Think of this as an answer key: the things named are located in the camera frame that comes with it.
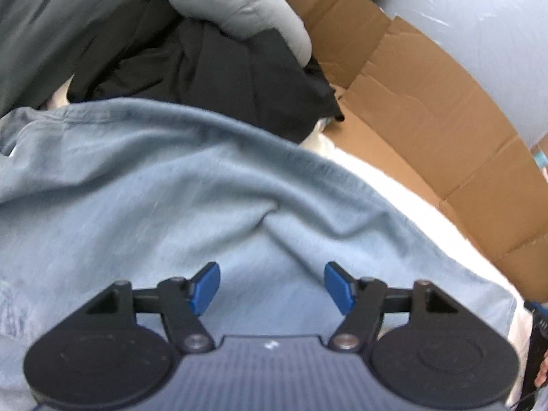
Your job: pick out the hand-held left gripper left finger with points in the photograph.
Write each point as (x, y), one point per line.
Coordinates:
(205, 287)

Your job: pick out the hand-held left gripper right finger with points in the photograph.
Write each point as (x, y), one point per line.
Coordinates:
(339, 287)

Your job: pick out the light blue t-shirt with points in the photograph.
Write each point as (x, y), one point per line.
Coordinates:
(171, 188)

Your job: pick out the person's right hand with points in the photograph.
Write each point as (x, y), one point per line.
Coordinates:
(543, 370)

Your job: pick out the cream printed bedsheet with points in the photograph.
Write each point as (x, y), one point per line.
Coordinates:
(406, 197)

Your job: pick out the white detergent bottle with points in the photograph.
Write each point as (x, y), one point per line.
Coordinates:
(541, 156)

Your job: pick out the folded cardboard sheet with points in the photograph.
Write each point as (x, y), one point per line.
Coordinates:
(428, 107)

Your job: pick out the black garment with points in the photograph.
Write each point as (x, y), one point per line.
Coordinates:
(222, 77)

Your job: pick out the grey neck pillow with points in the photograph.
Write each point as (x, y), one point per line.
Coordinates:
(239, 4)

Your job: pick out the dark grey duvet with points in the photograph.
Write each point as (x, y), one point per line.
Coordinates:
(51, 21)

